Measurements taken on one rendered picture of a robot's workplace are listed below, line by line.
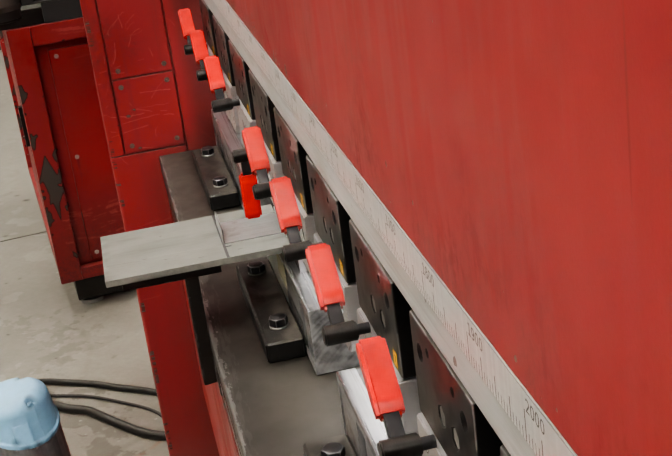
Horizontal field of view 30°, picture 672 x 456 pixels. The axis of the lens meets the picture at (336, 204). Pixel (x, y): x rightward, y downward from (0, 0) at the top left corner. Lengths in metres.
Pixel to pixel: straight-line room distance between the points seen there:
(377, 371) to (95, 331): 3.15
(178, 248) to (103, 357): 2.07
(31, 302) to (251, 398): 2.77
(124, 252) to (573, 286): 1.32
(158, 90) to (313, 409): 1.20
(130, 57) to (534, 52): 2.10
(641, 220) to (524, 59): 0.12
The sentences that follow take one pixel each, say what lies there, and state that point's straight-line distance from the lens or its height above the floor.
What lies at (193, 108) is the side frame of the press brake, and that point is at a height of 0.96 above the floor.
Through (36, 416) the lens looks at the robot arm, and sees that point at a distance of 1.29.
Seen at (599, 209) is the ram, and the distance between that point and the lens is 0.52.
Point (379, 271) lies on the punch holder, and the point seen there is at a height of 1.26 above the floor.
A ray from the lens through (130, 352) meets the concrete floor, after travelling 3.86.
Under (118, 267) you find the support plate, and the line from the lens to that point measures 1.79.
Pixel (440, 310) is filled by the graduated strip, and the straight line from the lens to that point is 0.83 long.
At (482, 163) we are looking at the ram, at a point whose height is 1.44.
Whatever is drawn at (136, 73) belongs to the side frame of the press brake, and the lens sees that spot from 2.64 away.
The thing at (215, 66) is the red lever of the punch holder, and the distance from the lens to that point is 1.87.
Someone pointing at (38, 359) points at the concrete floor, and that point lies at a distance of 3.95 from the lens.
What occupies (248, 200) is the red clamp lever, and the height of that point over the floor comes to 1.10.
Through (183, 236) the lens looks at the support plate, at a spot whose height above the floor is 1.00.
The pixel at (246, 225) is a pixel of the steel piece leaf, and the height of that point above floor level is 1.00.
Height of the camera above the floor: 1.66
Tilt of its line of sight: 20 degrees down
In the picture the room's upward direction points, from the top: 8 degrees counter-clockwise
